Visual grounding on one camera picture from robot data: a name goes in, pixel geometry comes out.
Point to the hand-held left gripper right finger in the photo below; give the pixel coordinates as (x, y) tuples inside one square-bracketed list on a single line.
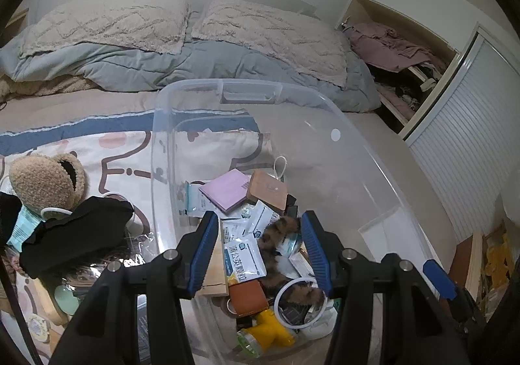
[(315, 255)]

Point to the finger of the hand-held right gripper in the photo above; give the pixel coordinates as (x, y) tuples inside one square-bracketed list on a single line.
[(438, 275)]

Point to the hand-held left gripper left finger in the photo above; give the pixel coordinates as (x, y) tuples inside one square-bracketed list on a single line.
[(201, 255)]

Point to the leopard print scrunchie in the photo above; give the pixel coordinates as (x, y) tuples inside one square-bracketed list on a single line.
[(276, 235)]

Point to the brown case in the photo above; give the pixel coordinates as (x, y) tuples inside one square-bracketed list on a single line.
[(268, 188)]

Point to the clear plastic storage box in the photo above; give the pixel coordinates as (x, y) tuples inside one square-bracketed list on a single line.
[(345, 170)]

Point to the wooden plank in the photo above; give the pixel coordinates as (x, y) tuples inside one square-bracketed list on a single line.
[(473, 263)]

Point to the small white sachet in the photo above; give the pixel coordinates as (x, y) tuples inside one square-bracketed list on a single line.
[(260, 218), (233, 230)]

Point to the large white sachet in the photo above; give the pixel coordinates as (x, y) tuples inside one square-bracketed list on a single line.
[(243, 263)]

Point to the yellow packaging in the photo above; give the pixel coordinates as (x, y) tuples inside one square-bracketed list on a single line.
[(495, 259)]

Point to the orange brown wallet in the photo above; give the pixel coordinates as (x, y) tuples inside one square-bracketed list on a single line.
[(248, 296)]

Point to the purple notepad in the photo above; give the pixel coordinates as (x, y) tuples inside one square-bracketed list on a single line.
[(227, 190)]

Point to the yellow flashlight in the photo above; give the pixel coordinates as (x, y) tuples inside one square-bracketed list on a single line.
[(264, 334)]

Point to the black cloth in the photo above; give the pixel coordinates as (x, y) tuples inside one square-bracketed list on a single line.
[(73, 239)]

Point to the white shutter door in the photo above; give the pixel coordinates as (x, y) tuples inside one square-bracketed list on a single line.
[(459, 137)]

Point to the beige fuzzy hat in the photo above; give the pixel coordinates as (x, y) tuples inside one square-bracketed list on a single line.
[(44, 178)]

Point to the white tape roll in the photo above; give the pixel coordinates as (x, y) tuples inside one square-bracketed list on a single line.
[(38, 326)]

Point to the teal wipes packet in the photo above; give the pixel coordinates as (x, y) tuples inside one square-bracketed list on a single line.
[(24, 226)]

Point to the dark clothes pile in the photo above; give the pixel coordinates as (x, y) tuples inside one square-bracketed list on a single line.
[(406, 88)]

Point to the beige bed mattress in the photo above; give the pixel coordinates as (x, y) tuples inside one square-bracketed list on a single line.
[(81, 106)]

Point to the grey duvet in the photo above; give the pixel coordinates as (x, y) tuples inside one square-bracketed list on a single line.
[(142, 68)]

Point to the pink clothes pile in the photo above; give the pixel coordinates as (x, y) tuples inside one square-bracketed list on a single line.
[(386, 48)]

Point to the beige textured pillow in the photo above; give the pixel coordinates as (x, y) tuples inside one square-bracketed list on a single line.
[(109, 27), (272, 35)]

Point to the beige fluffy blanket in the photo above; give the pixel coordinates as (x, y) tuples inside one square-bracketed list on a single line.
[(40, 86)]

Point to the wooden closet shelf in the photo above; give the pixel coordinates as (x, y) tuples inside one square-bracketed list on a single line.
[(414, 29)]

